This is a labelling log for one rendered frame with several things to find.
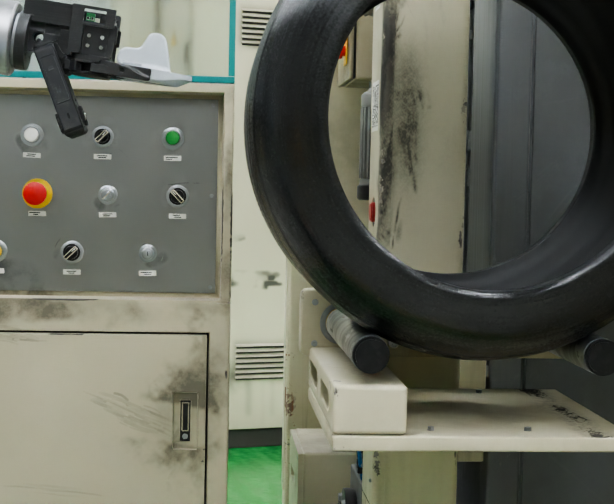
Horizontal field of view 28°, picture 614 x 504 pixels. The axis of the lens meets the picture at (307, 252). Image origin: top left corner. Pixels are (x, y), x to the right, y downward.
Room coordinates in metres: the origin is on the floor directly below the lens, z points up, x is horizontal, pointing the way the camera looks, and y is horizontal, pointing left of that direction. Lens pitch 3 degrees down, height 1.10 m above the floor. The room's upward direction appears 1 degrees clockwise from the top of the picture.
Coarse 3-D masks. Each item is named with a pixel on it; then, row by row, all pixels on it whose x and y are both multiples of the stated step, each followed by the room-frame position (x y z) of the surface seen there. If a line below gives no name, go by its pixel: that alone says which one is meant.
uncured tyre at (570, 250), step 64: (320, 0) 1.44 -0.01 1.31; (384, 0) 1.73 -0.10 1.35; (512, 0) 1.76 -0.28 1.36; (576, 0) 1.74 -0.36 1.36; (256, 64) 1.49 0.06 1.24; (320, 64) 1.43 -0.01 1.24; (576, 64) 1.77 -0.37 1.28; (256, 128) 1.47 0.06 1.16; (320, 128) 1.43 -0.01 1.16; (256, 192) 1.55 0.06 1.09; (320, 192) 1.44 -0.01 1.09; (576, 192) 1.77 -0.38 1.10; (320, 256) 1.45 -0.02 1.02; (384, 256) 1.44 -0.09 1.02; (576, 256) 1.74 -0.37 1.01; (384, 320) 1.47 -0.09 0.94; (448, 320) 1.45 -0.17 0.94; (512, 320) 1.46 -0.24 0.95; (576, 320) 1.47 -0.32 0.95
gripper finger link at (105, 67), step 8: (88, 64) 1.51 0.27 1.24; (96, 64) 1.49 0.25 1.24; (104, 64) 1.49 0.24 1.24; (112, 64) 1.49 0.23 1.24; (120, 64) 1.50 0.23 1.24; (96, 72) 1.50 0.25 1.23; (104, 72) 1.49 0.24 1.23; (112, 72) 1.49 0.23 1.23; (120, 72) 1.50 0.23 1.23; (128, 72) 1.50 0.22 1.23; (136, 72) 1.50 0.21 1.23; (144, 72) 1.51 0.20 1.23; (144, 80) 1.51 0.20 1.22
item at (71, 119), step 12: (36, 48) 1.51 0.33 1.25; (48, 48) 1.51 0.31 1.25; (48, 60) 1.51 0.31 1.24; (48, 72) 1.51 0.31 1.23; (60, 72) 1.51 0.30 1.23; (48, 84) 1.51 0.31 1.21; (60, 84) 1.51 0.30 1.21; (60, 96) 1.51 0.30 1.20; (72, 96) 1.51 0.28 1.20; (60, 108) 1.51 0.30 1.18; (72, 108) 1.51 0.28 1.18; (60, 120) 1.51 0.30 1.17; (72, 120) 1.51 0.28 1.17; (84, 120) 1.52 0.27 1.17; (72, 132) 1.51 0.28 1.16; (84, 132) 1.53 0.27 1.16
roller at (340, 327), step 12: (336, 312) 1.77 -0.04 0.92; (336, 324) 1.69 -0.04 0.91; (348, 324) 1.62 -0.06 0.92; (336, 336) 1.65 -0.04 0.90; (348, 336) 1.55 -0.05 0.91; (360, 336) 1.49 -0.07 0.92; (372, 336) 1.47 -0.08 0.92; (348, 348) 1.51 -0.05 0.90; (360, 348) 1.47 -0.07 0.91; (372, 348) 1.47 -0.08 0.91; (384, 348) 1.47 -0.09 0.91; (360, 360) 1.47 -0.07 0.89; (372, 360) 1.47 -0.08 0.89; (384, 360) 1.47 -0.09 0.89; (372, 372) 1.47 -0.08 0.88
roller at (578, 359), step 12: (588, 336) 1.53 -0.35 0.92; (600, 336) 1.52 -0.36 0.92; (564, 348) 1.58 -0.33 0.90; (576, 348) 1.53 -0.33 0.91; (588, 348) 1.49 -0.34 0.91; (600, 348) 1.49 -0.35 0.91; (612, 348) 1.49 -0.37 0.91; (576, 360) 1.53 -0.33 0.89; (588, 360) 1.49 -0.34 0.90; (600, 360) 1.49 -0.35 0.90; (612, 360) 1.49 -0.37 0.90; (600, 372) 1.49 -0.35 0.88; (612, 372) 1.49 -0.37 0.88
